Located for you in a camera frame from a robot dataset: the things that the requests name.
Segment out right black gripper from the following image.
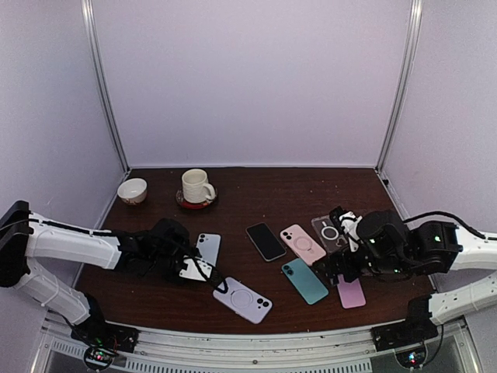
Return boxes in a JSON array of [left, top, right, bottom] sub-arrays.
[[313, 242, 411, 288]]

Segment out black phone white case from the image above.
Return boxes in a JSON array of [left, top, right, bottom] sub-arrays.
[[196, 233, 221, 269], [281, 258, 329, 305]]

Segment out clear phone case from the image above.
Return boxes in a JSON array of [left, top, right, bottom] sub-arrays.
[[311, 215, 349, 254]]

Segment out pink white phone case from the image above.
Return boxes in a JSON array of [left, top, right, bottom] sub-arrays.
[[280, 225, 327, 267]]

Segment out lavender white phone case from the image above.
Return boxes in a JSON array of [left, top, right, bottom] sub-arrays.
[[213, 277, 273, 324]]

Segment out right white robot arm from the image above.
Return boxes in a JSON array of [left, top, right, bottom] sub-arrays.
[[312, 207, 496, 343]]

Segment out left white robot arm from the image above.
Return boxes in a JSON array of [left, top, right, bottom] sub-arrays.
[[1, 200, 198, 345]]

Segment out cream ceramic mug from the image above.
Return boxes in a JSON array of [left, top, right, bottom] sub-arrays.
[[182, 169, 217, 204]]

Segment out red coaster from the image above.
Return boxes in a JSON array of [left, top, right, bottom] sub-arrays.
[[176, 190, 218, 211]]

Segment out white small bowl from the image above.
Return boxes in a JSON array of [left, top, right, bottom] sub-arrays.
[[117, 178, 148, 205]]

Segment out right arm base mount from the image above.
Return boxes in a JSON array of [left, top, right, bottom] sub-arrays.
[[371, 295, 439, 371]]

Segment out left black braided cable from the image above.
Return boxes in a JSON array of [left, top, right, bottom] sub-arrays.
[[0, 219, 230, 292]]

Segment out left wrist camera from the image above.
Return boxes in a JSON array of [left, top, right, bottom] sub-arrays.
[[179, 257, 228, 294]]

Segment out right black cable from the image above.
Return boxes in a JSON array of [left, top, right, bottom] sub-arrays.
[[403, 211, 497, 242]]

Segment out front aluminium rail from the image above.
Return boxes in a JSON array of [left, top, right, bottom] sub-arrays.
[[28, 313, 483, 372]]

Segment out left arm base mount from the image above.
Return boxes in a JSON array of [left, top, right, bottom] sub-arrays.
[[66, 294, 139, 372]]

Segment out right aluminium frame post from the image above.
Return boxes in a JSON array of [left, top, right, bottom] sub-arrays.
[[375, 0, 424, 175]]

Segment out aluminium frame post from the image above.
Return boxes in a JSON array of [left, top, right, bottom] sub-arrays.
[[81, 0, 130, 173], [375, 0, 424, 175]]

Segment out left aluminium frame post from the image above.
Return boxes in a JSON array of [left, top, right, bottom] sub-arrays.
[[81, 0, 130, 173]]

